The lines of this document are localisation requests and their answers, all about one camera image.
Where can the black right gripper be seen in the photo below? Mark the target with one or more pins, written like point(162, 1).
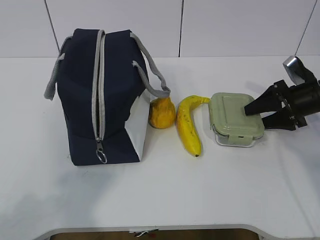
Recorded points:
point(299, 101)

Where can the green lidded glass container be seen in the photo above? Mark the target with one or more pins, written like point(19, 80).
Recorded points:
point(231, 126)

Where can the yellow banana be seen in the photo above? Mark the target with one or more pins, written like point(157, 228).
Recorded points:
point(185, 125)

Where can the yellow pear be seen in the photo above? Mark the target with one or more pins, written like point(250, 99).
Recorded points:
point(162, 113)

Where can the navy blue lunch bag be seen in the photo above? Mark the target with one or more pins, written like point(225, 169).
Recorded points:
point(105, 82)

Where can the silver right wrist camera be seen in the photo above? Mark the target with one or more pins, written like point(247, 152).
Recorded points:
point(297, 72)

